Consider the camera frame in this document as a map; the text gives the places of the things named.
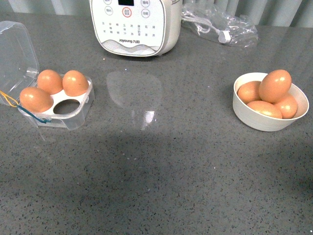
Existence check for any clear plastic egg box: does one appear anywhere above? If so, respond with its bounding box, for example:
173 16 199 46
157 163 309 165
0 21 95 130

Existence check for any brown egg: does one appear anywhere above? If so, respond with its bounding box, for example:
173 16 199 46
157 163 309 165
37 70 63 95
63 70 89 97
259 70 292 103
20 87 53 113

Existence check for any brown egg bowl left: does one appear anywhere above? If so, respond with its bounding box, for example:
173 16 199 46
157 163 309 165
237 81 261 104

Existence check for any brown egg bowl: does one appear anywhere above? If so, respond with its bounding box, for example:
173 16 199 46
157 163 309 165
247 100 283 119
273 93 297 119
237 81 261 104

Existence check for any brown egg bowl front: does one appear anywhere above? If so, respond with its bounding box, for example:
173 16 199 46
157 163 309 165
247 100 283 119

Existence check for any brown egg bowl right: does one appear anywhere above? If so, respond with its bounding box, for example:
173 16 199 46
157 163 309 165
273 93 297 119

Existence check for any white round bowl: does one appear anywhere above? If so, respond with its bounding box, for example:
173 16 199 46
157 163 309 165
232 72 310 132

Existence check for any white Joyoung blender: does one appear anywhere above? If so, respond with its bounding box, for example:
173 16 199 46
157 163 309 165
89 0 182 57

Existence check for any clear plastic bag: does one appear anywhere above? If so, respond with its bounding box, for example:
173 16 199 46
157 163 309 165
181 1 259 48

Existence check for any blue and yellow rubber band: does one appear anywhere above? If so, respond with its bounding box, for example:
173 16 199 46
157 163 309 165
0 91 51 124

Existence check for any white power cable with plug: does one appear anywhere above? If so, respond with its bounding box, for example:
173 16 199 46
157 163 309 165
181 12 231 44

